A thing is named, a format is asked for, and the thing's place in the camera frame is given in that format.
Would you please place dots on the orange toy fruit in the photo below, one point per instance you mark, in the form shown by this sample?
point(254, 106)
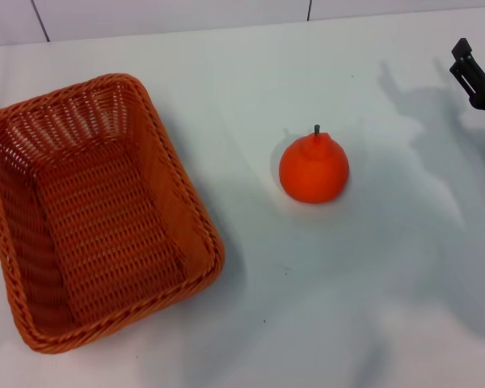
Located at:
point(313, 169)

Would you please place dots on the orange woven wicker basket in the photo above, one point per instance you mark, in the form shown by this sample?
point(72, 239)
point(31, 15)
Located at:
point(105, 226)

